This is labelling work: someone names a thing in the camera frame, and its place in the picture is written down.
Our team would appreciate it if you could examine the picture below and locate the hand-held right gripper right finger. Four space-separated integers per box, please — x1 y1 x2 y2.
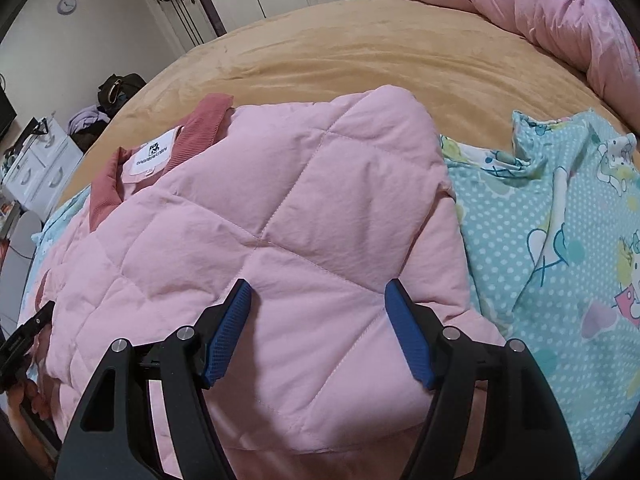
384 278 583 480

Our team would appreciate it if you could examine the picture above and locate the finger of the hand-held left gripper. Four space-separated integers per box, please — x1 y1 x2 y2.
15 301 56 342

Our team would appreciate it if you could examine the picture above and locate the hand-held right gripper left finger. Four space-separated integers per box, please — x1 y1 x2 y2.
54 279 253 480

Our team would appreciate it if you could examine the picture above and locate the pink quilted jacket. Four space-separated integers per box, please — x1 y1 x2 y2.
32 85 506 480

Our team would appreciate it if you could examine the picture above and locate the person's left hand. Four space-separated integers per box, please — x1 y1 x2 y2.
6 377 52 423

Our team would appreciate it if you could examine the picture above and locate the white drawer cabinet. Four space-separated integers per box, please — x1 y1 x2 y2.
0 117 84 217

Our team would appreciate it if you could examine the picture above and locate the purple cloth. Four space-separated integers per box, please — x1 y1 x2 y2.
67 105 110 134

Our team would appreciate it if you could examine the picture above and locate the black monitor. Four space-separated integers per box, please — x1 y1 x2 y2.
0 87 17 139

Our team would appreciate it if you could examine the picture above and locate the black bag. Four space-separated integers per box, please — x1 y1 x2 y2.
96 73 146 116

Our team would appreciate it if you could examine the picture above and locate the tan bed blanket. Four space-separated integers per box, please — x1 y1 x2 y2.
55 0 621 211

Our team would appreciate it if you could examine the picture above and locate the white door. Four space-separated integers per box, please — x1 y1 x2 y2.
135 0 227 55

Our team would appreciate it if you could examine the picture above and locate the pink puffy jacket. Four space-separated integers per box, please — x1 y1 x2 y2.
392 0 640 118

